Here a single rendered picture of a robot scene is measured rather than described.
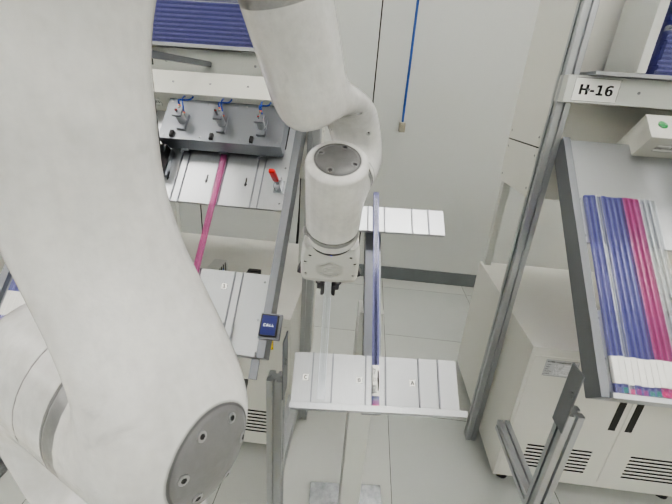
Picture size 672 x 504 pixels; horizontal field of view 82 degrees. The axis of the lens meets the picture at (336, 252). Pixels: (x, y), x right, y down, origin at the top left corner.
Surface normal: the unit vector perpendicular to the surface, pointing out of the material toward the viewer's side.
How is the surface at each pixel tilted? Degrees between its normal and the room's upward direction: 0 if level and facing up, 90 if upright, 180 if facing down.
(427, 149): 90
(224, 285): 47
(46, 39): 95
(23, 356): 41
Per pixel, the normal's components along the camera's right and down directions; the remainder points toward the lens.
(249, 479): 0.07, -0.92
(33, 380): -0.31, -0.40
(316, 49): 0.45, 0.62
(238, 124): -0.02, -0.34
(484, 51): -0.09, 0.38
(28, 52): 0.38, 0.40
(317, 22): 0.65, 0.50
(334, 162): 0.06, -0.57
